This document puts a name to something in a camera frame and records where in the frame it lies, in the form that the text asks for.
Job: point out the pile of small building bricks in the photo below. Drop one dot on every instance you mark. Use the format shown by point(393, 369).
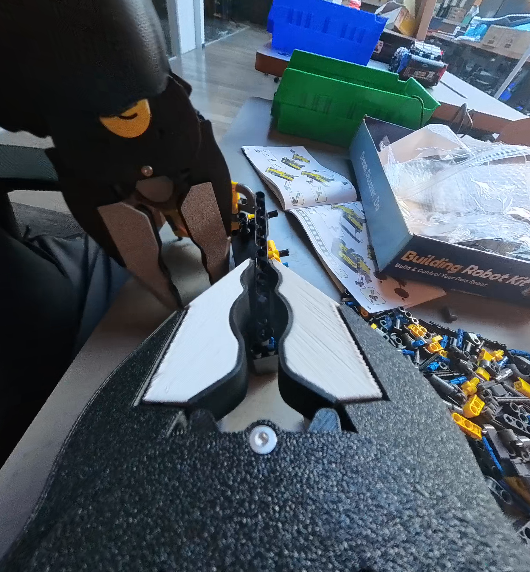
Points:
point(470, 380)

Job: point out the yellow black brick model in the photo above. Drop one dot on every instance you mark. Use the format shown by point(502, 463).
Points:
point(260, 232)

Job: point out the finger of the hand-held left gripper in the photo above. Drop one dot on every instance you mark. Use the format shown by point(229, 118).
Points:
point(131, 237)
point(207, 223)

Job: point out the green plastic bin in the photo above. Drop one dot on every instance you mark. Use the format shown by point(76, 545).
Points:
point(359, 73)
point(336, 111)

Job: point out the blue cardboard kit box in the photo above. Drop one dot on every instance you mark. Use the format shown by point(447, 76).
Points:
point(381, 201)

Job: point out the black red tool battery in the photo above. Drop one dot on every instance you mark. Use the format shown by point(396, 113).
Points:
point(421, 67)

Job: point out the small dark single brick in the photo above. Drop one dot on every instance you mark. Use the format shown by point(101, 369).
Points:
point(449, 315)

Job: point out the instruction booklet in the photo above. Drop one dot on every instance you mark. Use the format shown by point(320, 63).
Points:
point(318, 187)

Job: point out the clear plastic wrapping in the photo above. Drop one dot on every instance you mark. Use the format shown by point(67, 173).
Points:
point(470, 201)

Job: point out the blue plastic bin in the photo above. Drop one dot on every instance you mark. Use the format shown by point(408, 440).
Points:
point(323, 27)

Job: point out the grey background table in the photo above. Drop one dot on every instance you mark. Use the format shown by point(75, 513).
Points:
point(470, 96)

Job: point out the grey desk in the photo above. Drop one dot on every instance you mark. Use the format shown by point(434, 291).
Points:
point(113, 348)

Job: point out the cluttered storage shelf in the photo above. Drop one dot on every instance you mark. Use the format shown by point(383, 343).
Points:
point(506, 40)

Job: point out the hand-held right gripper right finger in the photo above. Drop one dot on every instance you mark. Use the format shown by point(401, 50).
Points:
point(327, 357)

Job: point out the brown cardboard box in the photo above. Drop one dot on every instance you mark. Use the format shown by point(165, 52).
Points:
point(529, 132)

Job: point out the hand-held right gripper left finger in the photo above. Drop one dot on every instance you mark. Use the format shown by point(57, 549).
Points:
point(193, 353)

